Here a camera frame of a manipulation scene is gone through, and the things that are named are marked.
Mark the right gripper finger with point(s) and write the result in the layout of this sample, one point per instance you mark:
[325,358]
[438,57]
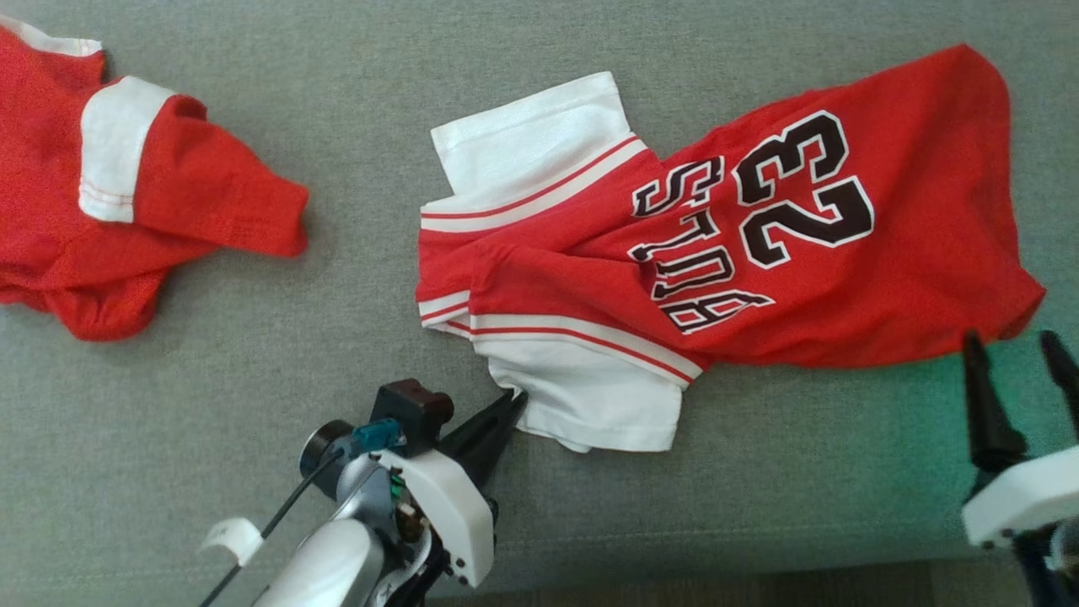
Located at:
[1064,371]
[986,413]

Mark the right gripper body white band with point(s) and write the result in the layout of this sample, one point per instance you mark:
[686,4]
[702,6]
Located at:
[1024,502]

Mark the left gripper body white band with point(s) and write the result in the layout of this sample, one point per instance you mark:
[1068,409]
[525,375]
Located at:
[451,514]

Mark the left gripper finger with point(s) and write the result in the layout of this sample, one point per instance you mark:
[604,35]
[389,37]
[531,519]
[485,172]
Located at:
[480,426]
[493,447]

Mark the red basketball jersey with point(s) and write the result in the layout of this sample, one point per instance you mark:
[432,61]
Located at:
[843,295]

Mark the red shorts with white stripe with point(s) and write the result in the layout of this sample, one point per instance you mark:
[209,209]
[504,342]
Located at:
[50,211]

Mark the grey sofa seat cushion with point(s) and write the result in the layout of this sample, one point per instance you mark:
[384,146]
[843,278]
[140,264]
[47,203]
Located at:
[211,379]

